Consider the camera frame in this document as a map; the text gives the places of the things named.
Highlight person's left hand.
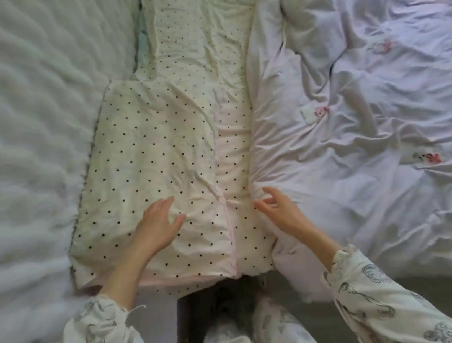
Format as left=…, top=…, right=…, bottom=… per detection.
left=128, top=195, right=192, bottom=259

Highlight person's right hand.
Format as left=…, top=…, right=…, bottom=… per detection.
left=251, top=180, right=318, bottom=244

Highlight person's left forearm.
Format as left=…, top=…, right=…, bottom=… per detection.
left=0, top=243, right=168, bottom=343

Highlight person's right forearm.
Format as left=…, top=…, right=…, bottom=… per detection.
left=299, top=205, right=452, bottom=343

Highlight cream polka dot quilt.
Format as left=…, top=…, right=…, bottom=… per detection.
left=33, top=0, right=307, bottom=303

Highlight person's printed pajama legs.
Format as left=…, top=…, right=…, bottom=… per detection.
left=185, top=286, right=331, bottom=343

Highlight white floral duvet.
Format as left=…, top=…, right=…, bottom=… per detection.
left=222, top=0, right=452, bottom=311

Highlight white fluffy blanket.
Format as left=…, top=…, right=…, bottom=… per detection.
left=0, top=0, right=192, bottom=343

